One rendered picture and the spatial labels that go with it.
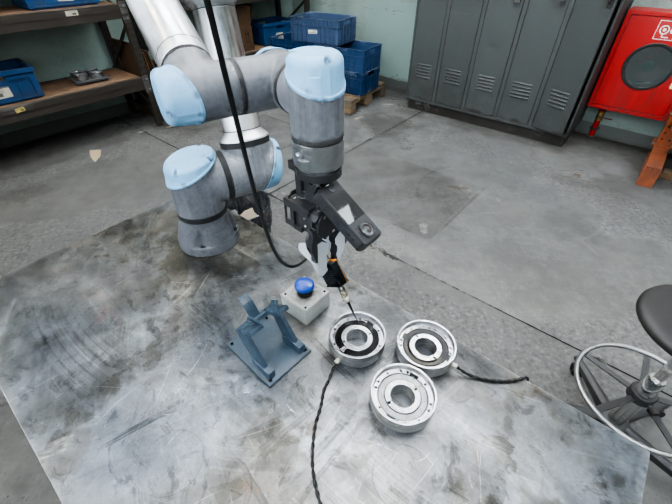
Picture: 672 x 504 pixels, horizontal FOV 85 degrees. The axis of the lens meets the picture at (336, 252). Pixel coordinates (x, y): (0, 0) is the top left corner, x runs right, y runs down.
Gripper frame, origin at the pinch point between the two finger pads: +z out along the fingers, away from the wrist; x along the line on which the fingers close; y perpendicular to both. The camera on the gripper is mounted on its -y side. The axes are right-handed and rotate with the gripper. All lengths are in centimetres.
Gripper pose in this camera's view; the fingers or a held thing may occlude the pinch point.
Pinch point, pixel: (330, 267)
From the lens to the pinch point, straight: 67.4
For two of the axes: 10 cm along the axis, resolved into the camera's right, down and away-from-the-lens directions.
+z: 0.0, 7.6, 6.5
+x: -6.7, 4.8, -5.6
